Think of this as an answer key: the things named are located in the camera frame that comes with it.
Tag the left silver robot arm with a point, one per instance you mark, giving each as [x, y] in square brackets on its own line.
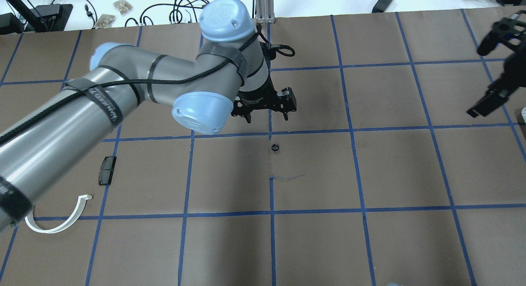
[229, 77]

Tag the aluminium frame post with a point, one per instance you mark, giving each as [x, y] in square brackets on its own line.
[264, 11]

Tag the black brake pad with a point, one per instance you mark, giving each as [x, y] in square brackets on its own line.
[106, 170]

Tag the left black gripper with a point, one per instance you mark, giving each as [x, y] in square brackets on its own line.
[255, 98]

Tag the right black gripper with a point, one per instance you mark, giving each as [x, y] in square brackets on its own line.
[504, 86]

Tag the black power adapter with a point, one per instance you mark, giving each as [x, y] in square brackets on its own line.
[381, 6]

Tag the black bearing gear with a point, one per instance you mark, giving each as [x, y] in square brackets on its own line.
[275, 147]

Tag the bag of small parts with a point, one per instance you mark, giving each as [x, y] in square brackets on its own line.
[122, 6]

